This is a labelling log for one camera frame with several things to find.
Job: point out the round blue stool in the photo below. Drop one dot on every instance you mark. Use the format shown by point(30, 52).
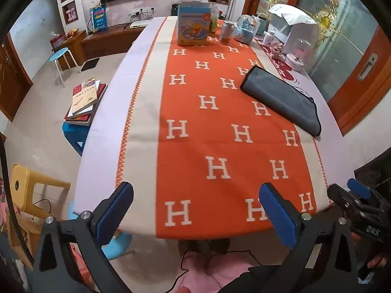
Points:
point(59, 55)

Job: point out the person's right hand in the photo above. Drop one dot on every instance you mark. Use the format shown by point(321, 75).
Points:
point(377, 261)

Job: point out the clear plastic bottle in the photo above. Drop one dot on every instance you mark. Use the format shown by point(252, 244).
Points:
point(214, 18)

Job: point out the yellow plastic chair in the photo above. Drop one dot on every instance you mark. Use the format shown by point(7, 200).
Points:
point(24, 186)

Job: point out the grey towel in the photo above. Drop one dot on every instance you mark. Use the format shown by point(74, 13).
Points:
point(284, 100)

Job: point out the blue picture board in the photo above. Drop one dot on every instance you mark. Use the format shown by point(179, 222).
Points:
point(98, 19)

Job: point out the white set-top box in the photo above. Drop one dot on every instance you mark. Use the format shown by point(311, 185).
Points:
point(141, 23)

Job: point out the pink figurine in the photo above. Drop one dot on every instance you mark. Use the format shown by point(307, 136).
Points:
point(277, 50)

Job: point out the pale green cup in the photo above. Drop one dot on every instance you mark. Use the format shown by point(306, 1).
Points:
point(262, 26)

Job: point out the white appliance with cloth cover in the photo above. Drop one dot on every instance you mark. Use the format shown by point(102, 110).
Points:
point(294, 24)

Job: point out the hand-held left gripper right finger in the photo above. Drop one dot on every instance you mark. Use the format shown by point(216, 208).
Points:
point(278, 216)

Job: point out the gold ornament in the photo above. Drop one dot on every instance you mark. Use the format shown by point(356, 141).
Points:
point(326, 21)

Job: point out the person's pink trousers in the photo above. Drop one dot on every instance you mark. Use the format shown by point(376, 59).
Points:
point(210, 271)

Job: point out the dark floor mat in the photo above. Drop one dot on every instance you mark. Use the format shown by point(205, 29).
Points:
point(90, 63)

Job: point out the blue snow globe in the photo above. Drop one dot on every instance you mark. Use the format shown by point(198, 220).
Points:
point(244, 30)

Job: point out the red tissue box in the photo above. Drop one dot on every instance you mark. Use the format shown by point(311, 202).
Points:
point(58, 41)

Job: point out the glass dome with pink figure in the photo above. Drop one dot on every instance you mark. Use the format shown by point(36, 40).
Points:
point(299, 55)

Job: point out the stack of books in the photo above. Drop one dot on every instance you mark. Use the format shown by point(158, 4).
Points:
point(87, 100)

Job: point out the white wall shelf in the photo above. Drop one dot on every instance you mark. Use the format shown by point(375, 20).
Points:
point(69, 3)

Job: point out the red table mat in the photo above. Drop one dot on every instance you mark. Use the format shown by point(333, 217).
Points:
point(279, 65)

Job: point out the glass jar with metal lid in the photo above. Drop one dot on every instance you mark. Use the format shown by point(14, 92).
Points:
point(226, 32)

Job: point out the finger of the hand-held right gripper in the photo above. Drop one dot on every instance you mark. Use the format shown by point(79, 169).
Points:
point(359, 188)
point(341, 197)

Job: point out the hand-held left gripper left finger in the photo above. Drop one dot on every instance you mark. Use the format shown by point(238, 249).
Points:
point(115, 212)

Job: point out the wooden television cabinet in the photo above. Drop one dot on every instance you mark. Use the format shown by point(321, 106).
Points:
point(100, 44)

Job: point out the blue box with yellow duck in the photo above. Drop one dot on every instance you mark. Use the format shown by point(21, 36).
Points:
point(193, 24)

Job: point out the white power strip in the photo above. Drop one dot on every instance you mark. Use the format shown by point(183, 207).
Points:
point(140, 11)

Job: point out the orange patterned blanket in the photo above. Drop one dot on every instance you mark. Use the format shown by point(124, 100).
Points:
point(195, 134)

